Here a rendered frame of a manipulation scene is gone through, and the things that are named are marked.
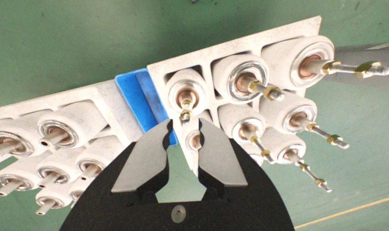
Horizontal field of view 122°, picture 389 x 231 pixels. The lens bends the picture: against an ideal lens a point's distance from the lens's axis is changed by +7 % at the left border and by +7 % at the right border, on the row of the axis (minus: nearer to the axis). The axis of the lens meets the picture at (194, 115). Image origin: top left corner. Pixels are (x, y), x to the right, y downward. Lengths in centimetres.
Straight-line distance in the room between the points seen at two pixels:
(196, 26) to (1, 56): 68
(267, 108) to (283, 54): 13
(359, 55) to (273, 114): 20
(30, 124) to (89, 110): 13
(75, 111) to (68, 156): 17
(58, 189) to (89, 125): 32
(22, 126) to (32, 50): 33
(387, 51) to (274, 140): 25
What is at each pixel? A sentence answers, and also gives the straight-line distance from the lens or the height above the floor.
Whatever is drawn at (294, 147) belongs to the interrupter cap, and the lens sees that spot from 41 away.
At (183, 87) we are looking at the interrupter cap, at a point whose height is 25.
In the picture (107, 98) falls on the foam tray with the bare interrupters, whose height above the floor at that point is 16.
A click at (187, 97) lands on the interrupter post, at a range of 19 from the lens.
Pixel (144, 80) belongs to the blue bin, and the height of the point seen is 0.
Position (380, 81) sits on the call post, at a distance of 42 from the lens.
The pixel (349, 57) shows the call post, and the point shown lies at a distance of 44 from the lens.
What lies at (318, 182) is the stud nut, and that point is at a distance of 38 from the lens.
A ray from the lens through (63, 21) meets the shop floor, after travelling 61.
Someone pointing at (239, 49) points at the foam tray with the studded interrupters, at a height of 18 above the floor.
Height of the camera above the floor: 46
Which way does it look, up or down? 62 degrees down
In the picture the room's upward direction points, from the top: 174 degrees clockwise
